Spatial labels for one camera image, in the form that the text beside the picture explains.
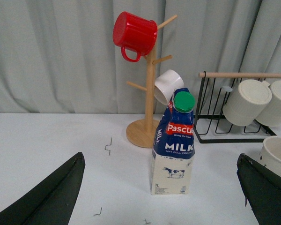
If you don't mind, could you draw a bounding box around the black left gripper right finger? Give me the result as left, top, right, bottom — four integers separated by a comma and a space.
237, 153, 281, 225

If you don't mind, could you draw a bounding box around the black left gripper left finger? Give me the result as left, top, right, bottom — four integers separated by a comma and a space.
0, 152, 85, 225

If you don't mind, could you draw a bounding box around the cream mug with black handle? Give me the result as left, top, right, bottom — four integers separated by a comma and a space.
257, 136, 281, 177

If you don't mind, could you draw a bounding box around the blue white milk carton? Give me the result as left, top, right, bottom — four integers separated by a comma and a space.
150, 88, 195, 195

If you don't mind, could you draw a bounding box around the cream mug hanging right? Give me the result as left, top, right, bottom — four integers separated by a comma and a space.
256, 80, 281, 127

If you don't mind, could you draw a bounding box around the cream mug hanging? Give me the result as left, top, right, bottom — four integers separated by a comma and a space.
223, 79, 272, 127
256, 80, 281, 127

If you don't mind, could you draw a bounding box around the cream mug hanging left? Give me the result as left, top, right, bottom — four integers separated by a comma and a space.
223, 79, 272, 127

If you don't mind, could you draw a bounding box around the wooden mug tree stand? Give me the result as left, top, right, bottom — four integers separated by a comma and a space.
126, 14, 178, 149

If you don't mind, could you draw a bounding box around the white enamel mug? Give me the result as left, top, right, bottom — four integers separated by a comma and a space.
154, 69, 185, 105

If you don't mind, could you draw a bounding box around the red enamel mug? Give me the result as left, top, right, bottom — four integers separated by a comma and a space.
112, 11, 158, 62

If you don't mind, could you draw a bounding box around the black wire mug rack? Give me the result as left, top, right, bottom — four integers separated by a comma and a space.
194, 72, 281, 143

